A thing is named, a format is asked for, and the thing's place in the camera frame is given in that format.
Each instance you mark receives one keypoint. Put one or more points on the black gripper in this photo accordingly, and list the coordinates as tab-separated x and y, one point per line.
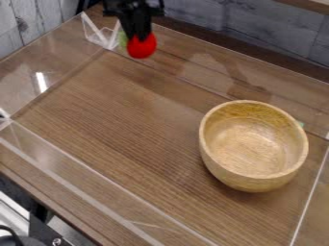
124	9

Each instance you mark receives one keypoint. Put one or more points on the red felt fruit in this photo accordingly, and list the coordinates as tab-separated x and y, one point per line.
139	49

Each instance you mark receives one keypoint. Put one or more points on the clear acrylic tray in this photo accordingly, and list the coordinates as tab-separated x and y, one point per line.
99	141

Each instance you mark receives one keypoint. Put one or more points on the light wooden bowl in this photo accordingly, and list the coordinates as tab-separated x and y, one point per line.
252	145

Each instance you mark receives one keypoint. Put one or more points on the black metal clamp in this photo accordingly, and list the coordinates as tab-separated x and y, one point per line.
40	234

